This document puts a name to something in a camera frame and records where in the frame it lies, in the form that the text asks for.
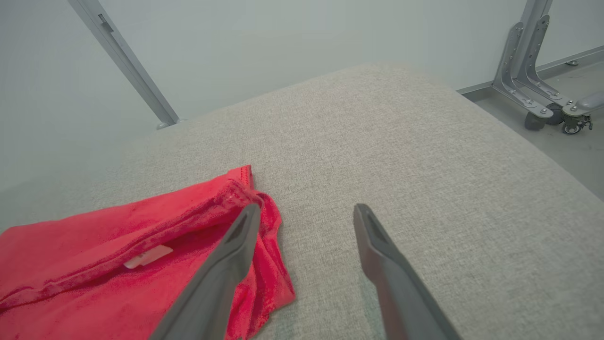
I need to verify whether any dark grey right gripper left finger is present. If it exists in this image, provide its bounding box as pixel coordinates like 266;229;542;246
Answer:
150;203;261;340

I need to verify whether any grey metal partition post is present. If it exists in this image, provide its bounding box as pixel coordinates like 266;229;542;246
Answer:
67;0;181;127

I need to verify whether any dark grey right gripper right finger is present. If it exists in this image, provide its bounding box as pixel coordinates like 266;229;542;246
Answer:
353;204;462;340

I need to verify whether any red and white jersey garment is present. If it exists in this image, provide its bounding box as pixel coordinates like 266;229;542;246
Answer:
0;164;297;340

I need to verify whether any black caster wheel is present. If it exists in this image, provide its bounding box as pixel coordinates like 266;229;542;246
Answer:
525;103;563;131
562;113;593;136

